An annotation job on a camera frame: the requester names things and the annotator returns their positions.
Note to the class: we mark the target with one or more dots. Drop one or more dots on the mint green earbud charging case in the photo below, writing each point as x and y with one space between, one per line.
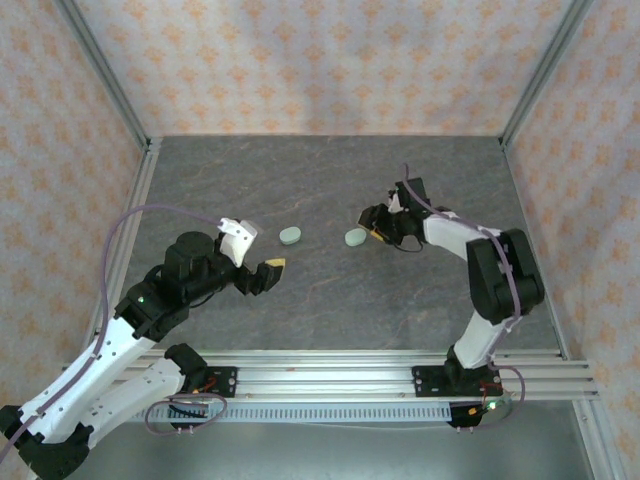
290 235
354 237

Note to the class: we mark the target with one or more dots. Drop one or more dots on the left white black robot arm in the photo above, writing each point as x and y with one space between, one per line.
75 380

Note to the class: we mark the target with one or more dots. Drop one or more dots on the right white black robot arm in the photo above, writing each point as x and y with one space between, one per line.
505 275

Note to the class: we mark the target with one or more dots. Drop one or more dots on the aluminium table side rail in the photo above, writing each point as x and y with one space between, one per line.
523 200
140 175

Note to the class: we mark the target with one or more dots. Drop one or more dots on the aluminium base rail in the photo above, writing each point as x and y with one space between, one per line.
325 372

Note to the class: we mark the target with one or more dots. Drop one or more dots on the aluminium frame post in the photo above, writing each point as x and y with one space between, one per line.
543 70
105 70

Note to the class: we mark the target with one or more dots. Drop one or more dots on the brushed metal base plate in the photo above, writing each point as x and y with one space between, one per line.
325 455

